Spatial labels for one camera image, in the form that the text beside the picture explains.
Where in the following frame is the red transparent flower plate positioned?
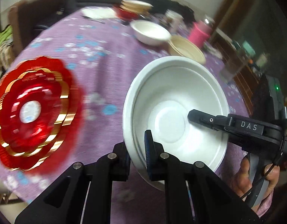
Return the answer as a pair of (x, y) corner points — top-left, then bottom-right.
(0, 56), (82, 171)

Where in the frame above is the white foam bowl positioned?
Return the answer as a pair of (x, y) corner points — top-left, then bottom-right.
(130, 20), (171, 46)
(123, 56), (229, 181)

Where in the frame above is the beige plastic bowl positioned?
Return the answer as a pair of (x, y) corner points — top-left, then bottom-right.
(168, 35), (206, 65)

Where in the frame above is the red gold-rimmed flower plate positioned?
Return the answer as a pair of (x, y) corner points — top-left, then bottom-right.
(0, 68), (78, 158)

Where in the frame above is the person right hand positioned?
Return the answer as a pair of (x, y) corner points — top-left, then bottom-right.
(230, 157), (281, 213)

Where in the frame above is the pink sleeved water bottle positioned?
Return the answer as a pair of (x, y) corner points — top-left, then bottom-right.
(188, 15), (215, 49)

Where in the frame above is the white plastic cup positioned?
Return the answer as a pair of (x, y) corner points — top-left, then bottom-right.
(165, 10), (183, 34)

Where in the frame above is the black pen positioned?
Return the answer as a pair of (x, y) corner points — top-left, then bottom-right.
(81, 15), (105, 24)

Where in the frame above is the white paper sheet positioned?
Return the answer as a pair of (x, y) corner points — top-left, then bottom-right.
(81, 7), (117, 20)

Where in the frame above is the red plate under stack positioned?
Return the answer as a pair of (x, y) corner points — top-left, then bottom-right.
(113, 6), (139, 21)

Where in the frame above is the brown armchair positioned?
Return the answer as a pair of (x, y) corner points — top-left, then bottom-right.
(8, 0), (65, 57)

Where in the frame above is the black leather sofa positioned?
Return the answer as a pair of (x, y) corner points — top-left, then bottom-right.
(32, 0), (196, 37)

